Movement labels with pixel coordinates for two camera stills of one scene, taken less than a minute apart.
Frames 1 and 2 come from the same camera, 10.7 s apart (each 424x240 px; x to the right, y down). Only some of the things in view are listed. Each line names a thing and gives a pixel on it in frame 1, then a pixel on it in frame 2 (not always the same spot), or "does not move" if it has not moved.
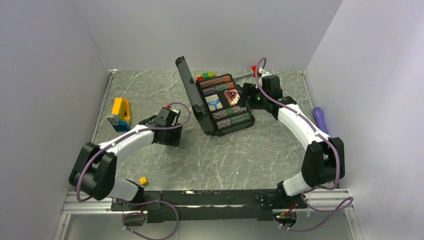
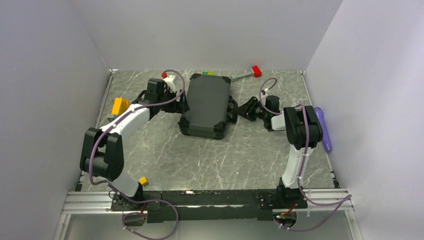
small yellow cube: x=143 y=181 does not move
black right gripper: x=250 y=89 → x=245 y=111
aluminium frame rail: x=73 y=206 does not move
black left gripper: x=174 y=141 → x=180 y=107
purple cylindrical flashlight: x=319 y=117 does not move
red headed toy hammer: x=253 y=72 does not move
